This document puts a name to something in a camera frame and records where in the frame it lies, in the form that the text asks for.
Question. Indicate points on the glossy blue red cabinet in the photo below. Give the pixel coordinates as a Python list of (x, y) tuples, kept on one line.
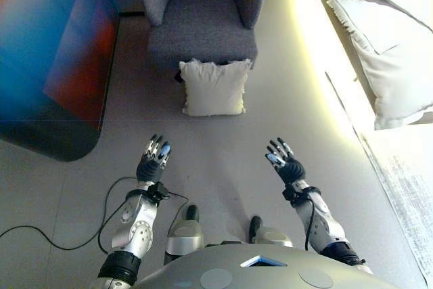
[(50, 48)]

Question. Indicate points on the white bed with lit edge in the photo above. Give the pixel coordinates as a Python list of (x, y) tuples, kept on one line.
[(341, 99)]

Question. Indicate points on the left silver robot leg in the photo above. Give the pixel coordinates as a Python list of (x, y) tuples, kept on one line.
[(184, 235)]

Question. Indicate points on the right robot hand black glove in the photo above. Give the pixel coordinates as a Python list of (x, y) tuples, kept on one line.
[(291, 170)]

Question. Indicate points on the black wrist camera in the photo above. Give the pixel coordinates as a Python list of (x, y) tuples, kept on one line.
[(289, 195), (159, 191)]

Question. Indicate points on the left robot hand black glove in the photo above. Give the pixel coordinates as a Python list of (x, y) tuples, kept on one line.
[(149, 169)]

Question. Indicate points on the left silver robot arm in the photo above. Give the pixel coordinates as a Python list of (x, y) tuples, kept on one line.
[(137, 228)]

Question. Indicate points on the silver robot leg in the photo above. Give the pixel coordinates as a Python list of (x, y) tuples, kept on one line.
[(270, 237), (184, 235)]

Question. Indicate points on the right silver robot leg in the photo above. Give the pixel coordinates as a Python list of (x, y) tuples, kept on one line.
[(270, 237)]

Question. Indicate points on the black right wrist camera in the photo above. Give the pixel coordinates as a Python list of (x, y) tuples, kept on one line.
[(289, 195)]

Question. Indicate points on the grey robot torso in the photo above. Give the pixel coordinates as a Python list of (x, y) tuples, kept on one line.
[(236, 275)]

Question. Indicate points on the white fringed cushion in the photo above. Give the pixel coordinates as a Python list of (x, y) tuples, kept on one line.
[(214, 89)]

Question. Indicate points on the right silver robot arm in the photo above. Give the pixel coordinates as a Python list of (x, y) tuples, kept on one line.
[(321, 224)]

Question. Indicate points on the white patterned bed throw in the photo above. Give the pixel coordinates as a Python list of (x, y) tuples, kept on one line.
[(406, 194)]

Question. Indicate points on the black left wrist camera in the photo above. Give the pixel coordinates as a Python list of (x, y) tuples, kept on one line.
[(159, 191)]

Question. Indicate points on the grey fabric armchair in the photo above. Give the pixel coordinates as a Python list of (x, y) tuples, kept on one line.
[(203, 32)]

